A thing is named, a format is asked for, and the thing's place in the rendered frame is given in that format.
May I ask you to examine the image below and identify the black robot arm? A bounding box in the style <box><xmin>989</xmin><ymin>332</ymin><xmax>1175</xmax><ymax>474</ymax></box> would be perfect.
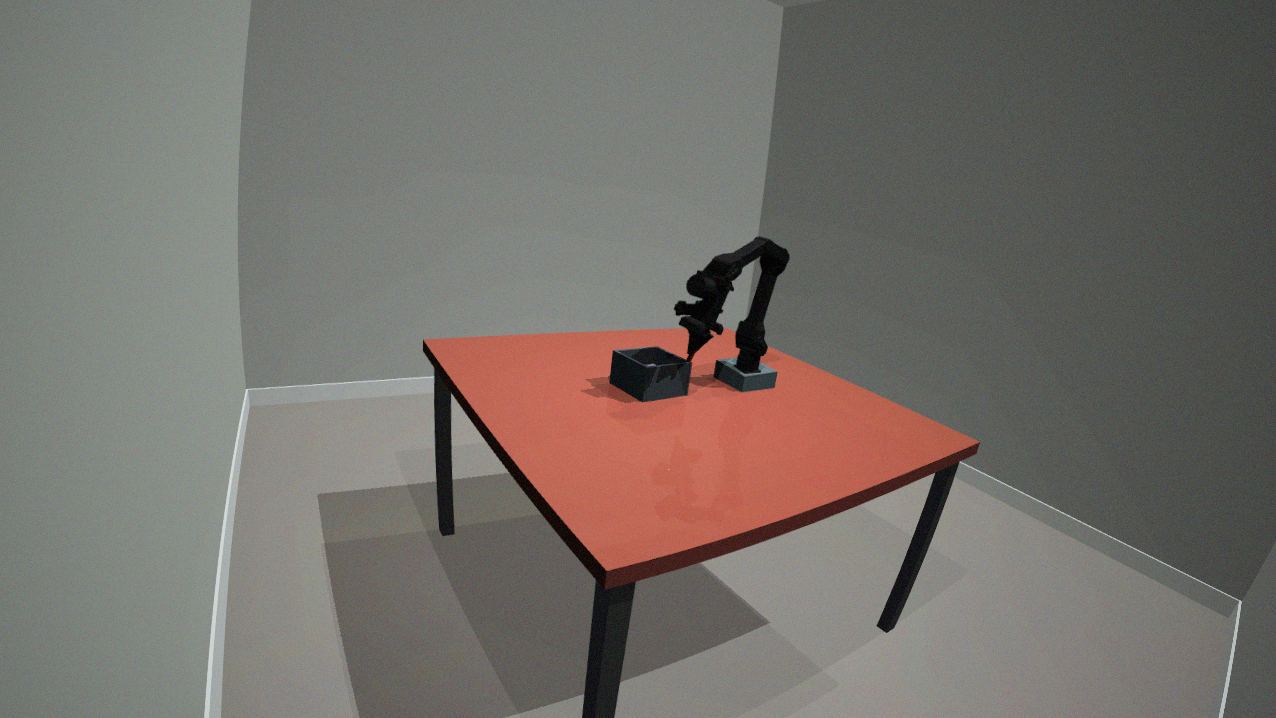
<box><xmin>674</xmin><ymin>236</ymin><xmax>790</xmax><ymax>374</ymax></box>

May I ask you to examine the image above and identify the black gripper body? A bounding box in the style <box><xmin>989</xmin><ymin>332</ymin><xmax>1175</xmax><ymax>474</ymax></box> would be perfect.
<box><xmin>679</xmin><ymin>298</ymin><xmax>723</xmax><ymax>335</ymax></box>

